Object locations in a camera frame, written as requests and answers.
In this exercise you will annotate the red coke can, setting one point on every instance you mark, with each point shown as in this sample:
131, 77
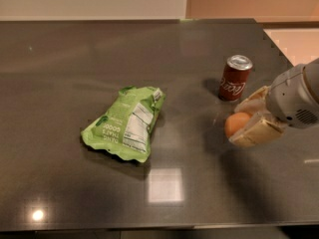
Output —
234, 78

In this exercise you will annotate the green chip bag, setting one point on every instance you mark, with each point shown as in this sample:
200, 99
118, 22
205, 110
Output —
125, 128

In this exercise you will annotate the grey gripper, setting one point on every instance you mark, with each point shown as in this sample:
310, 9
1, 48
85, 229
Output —
289, 99

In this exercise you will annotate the orange fruit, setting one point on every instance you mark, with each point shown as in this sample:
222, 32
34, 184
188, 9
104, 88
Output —
235, 122

